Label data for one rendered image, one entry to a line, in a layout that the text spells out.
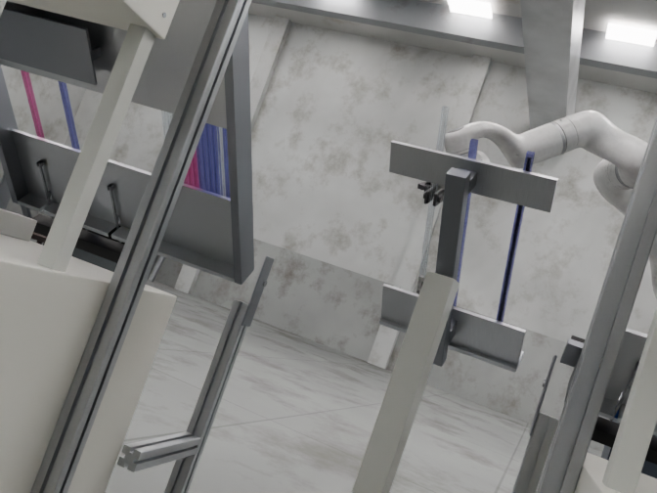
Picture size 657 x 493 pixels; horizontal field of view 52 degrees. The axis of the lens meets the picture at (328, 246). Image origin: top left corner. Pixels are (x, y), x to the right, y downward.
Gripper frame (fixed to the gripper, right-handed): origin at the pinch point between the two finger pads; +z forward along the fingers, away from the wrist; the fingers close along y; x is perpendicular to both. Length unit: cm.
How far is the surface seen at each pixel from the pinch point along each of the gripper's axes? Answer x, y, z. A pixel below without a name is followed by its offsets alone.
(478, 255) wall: 382, -179, -816
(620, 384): 22, 49, 15
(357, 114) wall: 225, -451, -893
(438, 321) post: 15.4, 13.8, 26.6
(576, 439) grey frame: 4, 45, 63
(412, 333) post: 18.8, 9.5, 28.7
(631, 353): 14, 49, 18
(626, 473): -2, 51, 74
